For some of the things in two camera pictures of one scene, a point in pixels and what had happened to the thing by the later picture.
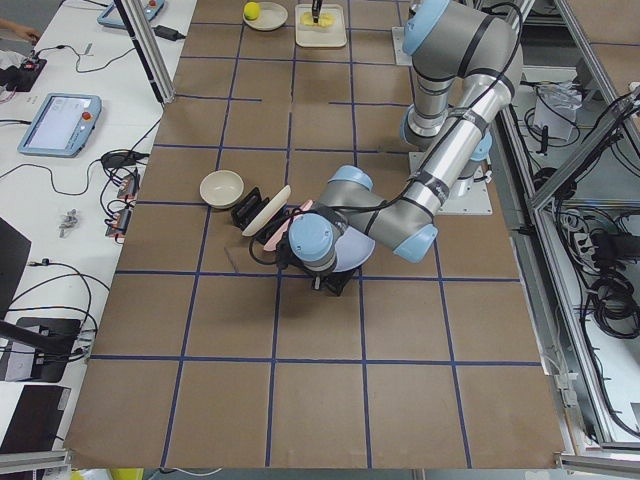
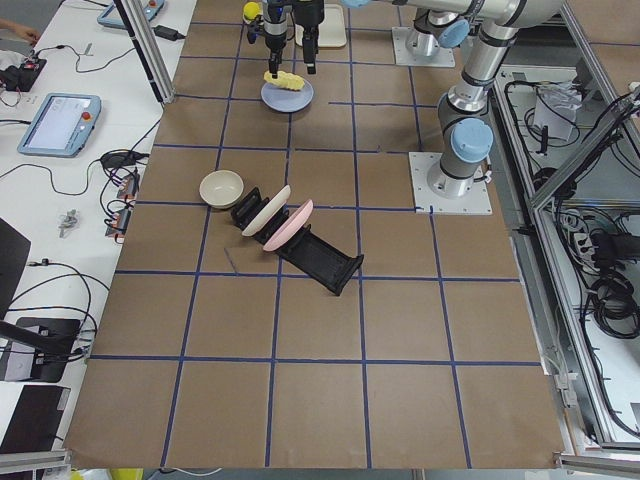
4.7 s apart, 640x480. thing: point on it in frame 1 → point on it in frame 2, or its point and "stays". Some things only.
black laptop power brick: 168,33 stays
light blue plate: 354,249 → 287,100
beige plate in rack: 268,212 stays
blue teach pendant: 63,125 stays
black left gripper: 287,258 → 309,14
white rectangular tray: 328,32 stays
